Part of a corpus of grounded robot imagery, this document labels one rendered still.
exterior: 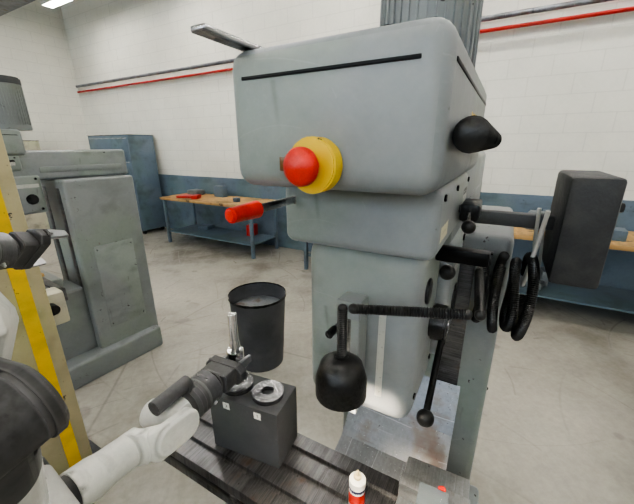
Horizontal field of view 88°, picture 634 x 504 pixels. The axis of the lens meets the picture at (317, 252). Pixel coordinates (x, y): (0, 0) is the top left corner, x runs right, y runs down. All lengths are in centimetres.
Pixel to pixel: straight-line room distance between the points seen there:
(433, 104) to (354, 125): 8
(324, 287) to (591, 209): 50
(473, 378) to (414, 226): 75
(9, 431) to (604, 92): 488
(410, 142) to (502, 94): 446
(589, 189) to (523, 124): 401
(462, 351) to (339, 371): 68
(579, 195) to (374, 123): 50
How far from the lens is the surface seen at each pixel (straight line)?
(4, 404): 46
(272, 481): 108
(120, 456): 79
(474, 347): 108
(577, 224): 78
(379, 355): 59
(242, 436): 108
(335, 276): 56
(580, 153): 481
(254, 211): 43
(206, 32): 41
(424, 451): 119
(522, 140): 476
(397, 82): 35
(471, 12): 80
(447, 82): 35
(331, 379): 46
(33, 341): 217
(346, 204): 48
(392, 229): 46
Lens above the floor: 178
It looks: 18 degrees down
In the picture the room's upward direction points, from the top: straight up
